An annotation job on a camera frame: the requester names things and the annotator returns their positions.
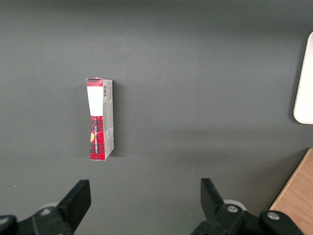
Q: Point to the red plaid cardboard box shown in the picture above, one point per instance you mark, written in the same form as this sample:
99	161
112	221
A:
100	127

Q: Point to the beige rectangular tray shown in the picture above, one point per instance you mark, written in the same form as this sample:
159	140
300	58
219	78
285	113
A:
305	98

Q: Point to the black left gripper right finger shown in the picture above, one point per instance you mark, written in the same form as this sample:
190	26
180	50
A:
215	210

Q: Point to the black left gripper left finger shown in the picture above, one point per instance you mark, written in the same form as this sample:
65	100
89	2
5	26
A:
71	210

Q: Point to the wooden drawer cabinet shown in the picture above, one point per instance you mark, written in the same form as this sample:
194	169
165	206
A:
296	200

